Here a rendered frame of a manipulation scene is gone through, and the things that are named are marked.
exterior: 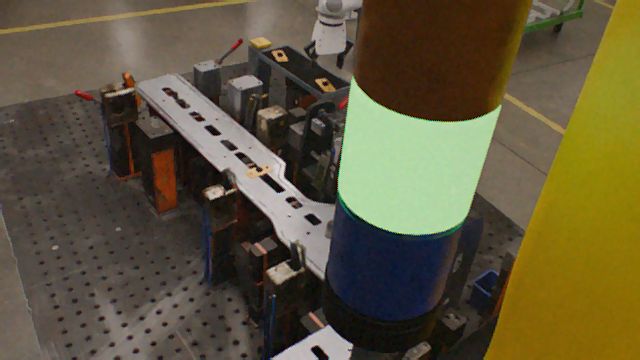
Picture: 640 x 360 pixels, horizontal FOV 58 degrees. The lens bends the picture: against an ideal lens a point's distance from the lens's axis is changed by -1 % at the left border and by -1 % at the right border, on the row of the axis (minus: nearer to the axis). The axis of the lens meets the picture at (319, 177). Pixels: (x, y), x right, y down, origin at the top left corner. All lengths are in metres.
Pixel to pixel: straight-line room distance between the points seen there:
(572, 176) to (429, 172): 0.13
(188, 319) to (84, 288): 0.34
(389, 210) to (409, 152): 0.03
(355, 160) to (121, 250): 1.75
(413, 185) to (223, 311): 1.54
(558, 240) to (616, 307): 0.05
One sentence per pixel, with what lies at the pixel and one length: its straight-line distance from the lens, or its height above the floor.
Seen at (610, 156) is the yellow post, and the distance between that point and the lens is 0.36.
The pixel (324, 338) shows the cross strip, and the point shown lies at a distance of 1.34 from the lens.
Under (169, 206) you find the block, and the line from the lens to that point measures 2.08.
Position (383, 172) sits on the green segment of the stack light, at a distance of 0.26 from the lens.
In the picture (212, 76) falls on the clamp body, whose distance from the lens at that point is 2.25.
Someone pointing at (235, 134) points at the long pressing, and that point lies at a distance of 1.95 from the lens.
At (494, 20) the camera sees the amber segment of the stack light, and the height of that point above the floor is 1.98.
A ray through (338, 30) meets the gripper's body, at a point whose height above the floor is 1.36.
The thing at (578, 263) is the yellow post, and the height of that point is 1.81.
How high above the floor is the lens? 2.05
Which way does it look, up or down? 36 degrees down
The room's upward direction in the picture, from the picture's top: 6 degrees clockwise
